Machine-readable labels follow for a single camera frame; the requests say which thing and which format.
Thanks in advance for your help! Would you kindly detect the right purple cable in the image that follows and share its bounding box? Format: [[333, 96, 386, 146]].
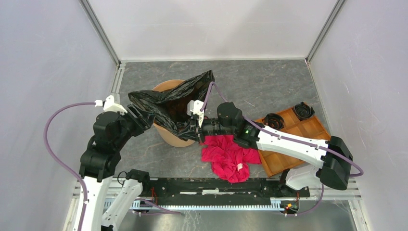
[[199, 81, 364, 178]]

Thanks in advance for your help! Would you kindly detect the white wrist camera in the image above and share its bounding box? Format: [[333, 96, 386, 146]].
[[94, 95, 128, 115], [187, 100, 204, 127]]

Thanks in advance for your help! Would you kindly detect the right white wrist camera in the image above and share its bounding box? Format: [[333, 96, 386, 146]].
[[187, 100, 204, 127]]

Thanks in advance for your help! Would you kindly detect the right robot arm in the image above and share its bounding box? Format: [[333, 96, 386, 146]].
[[187, 100, 353, 196]]

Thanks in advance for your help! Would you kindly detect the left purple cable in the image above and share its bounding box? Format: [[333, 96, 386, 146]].
[[43, 102, 96, 231]]

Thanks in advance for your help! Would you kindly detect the orange compartment tray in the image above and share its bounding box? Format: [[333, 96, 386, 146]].
[[257, 108, 331, 177]]

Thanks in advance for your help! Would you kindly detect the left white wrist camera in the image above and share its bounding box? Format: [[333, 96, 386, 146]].
[[94, 95, 128, 115]]

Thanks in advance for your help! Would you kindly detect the red cloth towel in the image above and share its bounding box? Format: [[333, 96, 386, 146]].
[[201, 135, 261, 183]]

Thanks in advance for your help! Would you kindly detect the orange plastic trash bin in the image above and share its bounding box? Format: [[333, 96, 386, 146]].
[[153, 79, 194, 148]]

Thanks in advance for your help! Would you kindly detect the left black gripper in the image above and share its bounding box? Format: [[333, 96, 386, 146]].
[[115, 102, 157, 148]]

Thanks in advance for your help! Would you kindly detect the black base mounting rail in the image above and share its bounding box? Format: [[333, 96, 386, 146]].
[[140, 178, 310, 211]]

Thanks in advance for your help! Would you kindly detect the black plastic trash bag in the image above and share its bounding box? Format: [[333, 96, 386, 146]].
[[128, 70, 215, 140]]

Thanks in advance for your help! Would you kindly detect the purple cable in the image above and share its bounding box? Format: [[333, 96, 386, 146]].
[[199, 81, 364, 178], [43, 102, 96, 231]]

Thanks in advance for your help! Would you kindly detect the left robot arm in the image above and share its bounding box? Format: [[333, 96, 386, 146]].
[[72, 105, 154, 231]]

